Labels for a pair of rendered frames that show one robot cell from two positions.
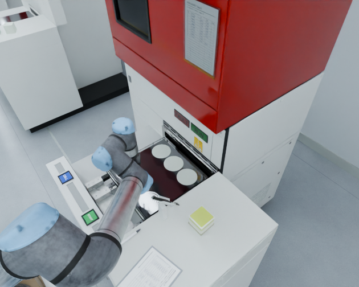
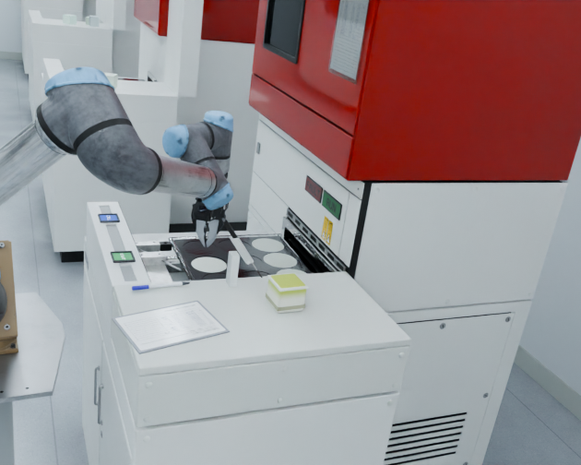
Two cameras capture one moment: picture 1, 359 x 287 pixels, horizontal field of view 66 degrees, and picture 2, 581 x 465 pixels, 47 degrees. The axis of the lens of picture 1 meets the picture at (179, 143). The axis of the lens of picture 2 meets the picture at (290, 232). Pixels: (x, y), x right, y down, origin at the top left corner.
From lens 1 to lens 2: 95 cm
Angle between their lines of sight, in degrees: 25
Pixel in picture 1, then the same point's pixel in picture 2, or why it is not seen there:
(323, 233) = not seen: outside the picture
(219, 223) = (314, 312)
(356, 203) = not seen: outside the picture
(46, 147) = (76, 287)
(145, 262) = (178, 309)
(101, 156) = (176, 129)
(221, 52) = (367, 41)
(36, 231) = (90, 77)
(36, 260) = (77, 102)
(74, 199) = (110, 239)
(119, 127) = (213, 114)
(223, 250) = (304, 334)
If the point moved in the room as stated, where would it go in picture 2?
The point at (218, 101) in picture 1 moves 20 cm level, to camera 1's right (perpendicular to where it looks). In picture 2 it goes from (357, 119) to (437, 135)
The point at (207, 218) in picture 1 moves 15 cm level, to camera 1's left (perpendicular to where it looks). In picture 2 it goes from (295, 284) to (234, 269)
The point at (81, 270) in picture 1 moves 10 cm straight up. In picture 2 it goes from (114, 134) to (116, 77)
